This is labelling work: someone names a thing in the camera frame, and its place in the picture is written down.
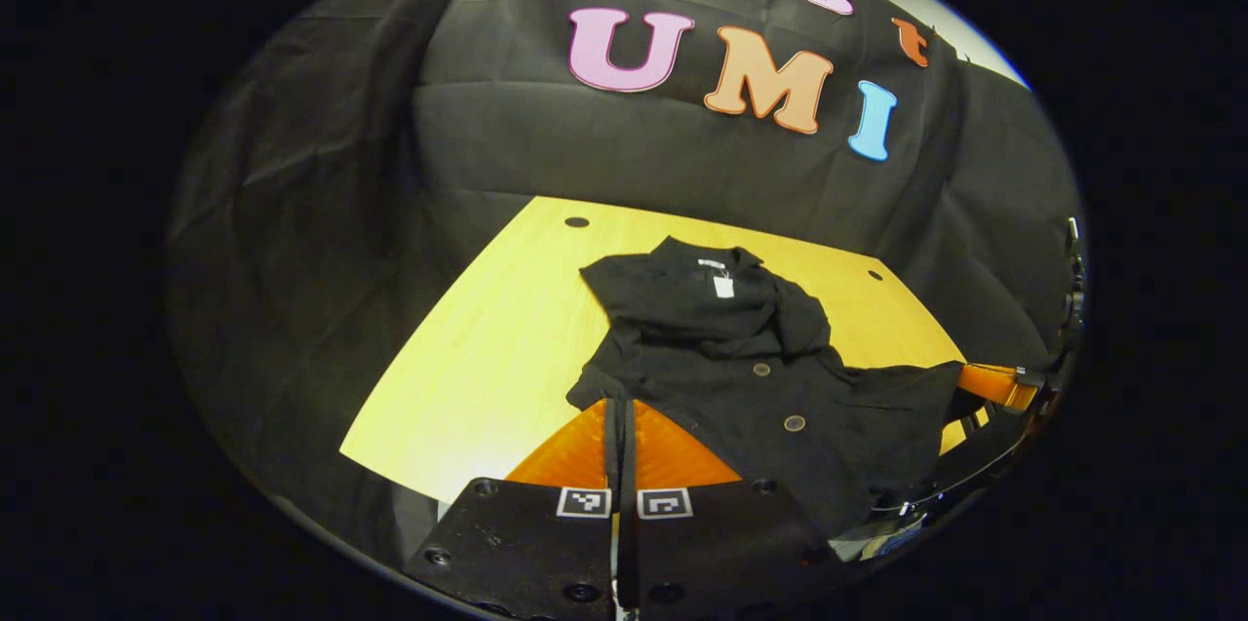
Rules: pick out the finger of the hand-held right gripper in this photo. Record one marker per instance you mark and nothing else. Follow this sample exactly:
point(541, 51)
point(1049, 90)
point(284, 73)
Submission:
point(994, 385)

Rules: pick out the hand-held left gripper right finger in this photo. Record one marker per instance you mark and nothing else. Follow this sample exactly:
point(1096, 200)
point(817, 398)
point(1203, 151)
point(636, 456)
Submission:
point(721, 553)

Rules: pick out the black button-up shirt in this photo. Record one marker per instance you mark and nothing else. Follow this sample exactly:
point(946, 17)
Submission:
point(741, 377)

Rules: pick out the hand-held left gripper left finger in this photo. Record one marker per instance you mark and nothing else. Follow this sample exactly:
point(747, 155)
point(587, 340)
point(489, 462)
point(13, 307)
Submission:
point(526, 553)

